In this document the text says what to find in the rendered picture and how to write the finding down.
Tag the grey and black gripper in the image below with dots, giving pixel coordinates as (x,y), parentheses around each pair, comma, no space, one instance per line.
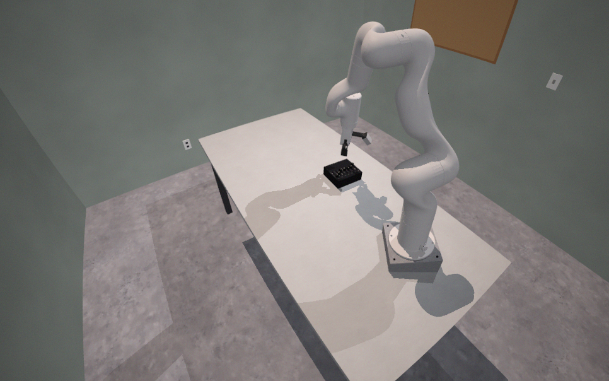
(345,139)

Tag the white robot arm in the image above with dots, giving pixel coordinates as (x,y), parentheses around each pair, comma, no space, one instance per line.
(413,178)

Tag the black lighting desk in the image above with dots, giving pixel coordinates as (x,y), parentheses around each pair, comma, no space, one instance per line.
(342,173)

